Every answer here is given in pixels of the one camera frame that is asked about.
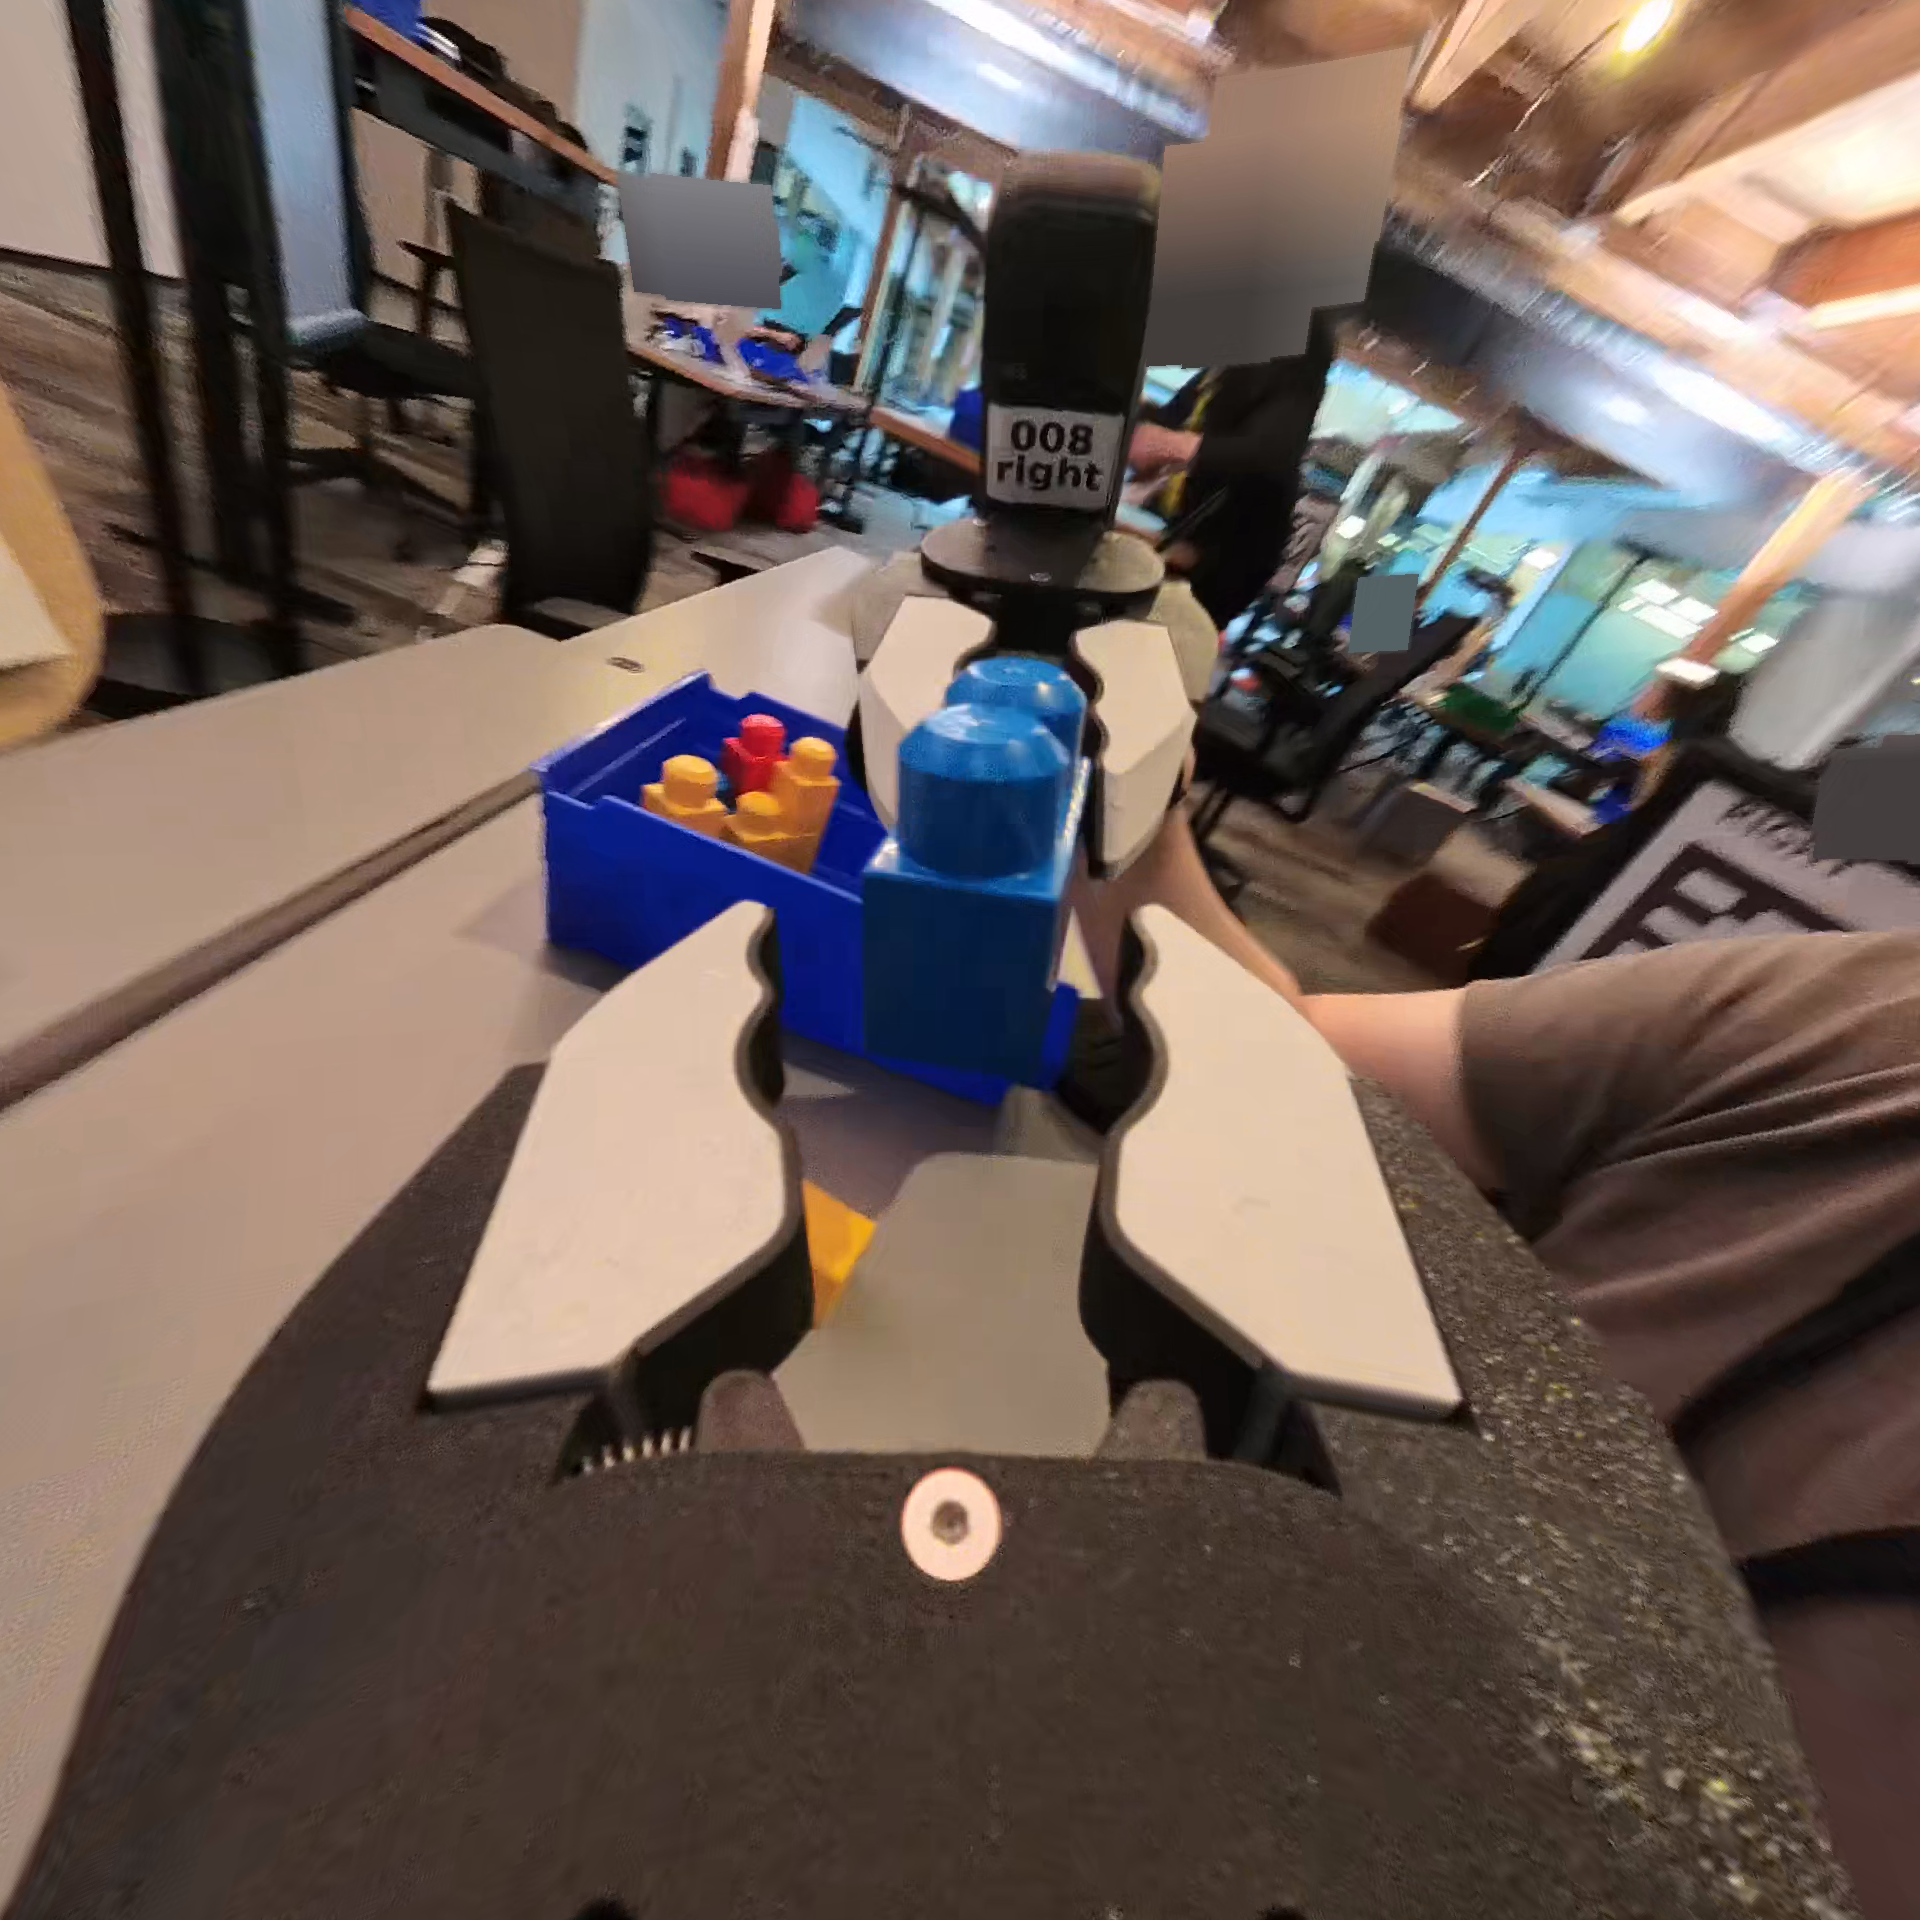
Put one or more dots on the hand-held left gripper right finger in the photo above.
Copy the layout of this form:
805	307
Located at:
1276	1200

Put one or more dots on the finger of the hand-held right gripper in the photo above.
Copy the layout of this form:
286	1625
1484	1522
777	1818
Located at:
915	668
1140	736

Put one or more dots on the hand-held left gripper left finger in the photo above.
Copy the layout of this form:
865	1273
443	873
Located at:
631	1185

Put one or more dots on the red one-stud toy block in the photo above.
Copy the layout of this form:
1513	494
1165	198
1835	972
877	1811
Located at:
755	757

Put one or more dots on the blue plastic bin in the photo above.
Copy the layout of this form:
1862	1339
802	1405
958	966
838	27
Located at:
673	915

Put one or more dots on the blue two-stud toy block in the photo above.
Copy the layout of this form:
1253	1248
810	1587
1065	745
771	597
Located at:
962	960

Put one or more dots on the black office chair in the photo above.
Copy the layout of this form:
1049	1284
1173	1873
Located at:
555	419
1319	736

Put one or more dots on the red plastic bin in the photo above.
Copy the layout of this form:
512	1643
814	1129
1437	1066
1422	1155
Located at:
789	496
706	496

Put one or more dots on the brown cardboard box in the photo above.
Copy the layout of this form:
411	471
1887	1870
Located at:
1432	920

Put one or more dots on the black framed marker sign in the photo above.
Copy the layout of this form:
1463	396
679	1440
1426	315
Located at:
1679	898

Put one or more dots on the wooden standing desk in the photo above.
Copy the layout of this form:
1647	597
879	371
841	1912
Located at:
512	119

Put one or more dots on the black pole stand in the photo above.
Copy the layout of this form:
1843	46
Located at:
225	375

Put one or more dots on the black framed standing whiteboard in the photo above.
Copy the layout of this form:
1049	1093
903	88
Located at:
309	181

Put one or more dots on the wooden instruction board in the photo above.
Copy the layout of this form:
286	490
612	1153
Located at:
44	597

